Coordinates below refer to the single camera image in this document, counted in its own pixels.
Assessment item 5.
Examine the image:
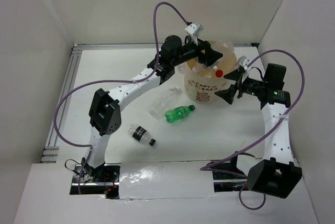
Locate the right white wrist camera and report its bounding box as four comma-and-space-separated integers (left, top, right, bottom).
236, 56, 250, 73

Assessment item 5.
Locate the green plastic bottle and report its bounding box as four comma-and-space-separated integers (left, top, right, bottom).
165, 105, 195, 123

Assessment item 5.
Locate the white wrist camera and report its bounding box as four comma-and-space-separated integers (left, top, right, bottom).
185, 22, 204, 38
236, 56, 250, 73

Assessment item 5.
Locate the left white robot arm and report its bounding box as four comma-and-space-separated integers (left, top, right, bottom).
82, 35, 223, 182

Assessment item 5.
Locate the purple cable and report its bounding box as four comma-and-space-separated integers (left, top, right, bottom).
53, 2, 194, 196
200, 49, 306, 210

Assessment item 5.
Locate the silver tape sheet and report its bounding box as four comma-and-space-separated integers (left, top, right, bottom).
119, 161, 215, 199

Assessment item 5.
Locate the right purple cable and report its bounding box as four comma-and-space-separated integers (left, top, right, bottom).
200, 49, 306, 210

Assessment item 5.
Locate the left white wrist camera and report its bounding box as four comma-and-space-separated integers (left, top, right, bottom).
185, 22, 204, 38

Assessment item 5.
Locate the clear crushed bottle centre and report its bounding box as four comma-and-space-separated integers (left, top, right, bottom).
148, 86, 182, 119

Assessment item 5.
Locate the red label water bottle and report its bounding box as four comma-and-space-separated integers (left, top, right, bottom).
192, 68, 224, 80

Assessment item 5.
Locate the clear bottle behind bin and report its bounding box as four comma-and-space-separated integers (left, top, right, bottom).
176, 63, 185, 74

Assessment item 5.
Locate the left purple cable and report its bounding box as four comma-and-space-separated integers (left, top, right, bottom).
53, 2, 194, 196

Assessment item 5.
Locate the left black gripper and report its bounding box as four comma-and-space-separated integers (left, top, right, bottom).
171, 34, 222, 66

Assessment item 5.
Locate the black label small bottle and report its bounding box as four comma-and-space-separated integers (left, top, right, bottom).
128, 124, 156, 147

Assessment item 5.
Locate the cream capybara plastic bin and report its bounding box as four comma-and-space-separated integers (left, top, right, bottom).
184, 51, 237, 104

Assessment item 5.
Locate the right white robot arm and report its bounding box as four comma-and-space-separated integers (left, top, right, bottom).
216, 63, 302, 198

